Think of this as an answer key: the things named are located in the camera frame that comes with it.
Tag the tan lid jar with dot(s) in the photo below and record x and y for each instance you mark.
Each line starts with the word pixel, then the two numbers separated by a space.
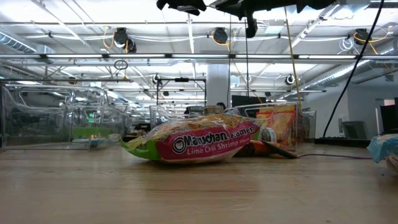
pixel 213 110

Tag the black monitor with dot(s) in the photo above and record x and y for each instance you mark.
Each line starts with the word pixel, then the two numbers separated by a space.
pixel 388 118
pixel 247 100

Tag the black camera rig frame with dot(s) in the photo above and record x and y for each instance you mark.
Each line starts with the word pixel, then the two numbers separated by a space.
pixel 181 80

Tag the silver ventilation duct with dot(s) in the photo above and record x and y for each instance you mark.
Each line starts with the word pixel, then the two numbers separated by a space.
pixel 342 73
pixel 15 43

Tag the blue ramen packet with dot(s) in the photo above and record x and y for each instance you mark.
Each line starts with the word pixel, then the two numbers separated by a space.
pixel 382 147

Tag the lime chili shrimp ramen packet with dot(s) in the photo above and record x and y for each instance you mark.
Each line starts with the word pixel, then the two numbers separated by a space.
pixel 202 143

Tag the green exit sign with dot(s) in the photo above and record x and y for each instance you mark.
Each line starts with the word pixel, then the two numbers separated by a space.
pixel 90 115

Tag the orange dark snack packet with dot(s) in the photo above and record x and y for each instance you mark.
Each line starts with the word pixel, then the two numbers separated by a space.
pixel 252 149

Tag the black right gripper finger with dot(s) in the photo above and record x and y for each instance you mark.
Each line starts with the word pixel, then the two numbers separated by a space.
pixel 233 7

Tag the white square pillar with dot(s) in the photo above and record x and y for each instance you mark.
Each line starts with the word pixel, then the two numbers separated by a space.
pixel 217 87

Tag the green lid herb jar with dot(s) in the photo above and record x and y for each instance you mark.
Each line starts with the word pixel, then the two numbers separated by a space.
pixel 196 110

